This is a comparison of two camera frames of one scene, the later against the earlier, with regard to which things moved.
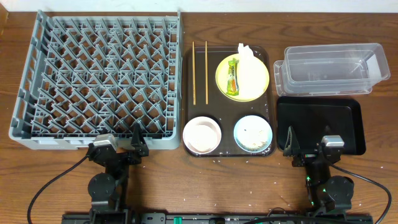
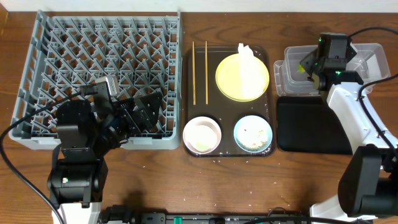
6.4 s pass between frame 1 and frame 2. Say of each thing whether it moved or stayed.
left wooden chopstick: stayed
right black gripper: moved
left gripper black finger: moved
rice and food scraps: stayed
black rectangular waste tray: stayed
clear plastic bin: stayed
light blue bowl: stayed
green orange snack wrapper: moved
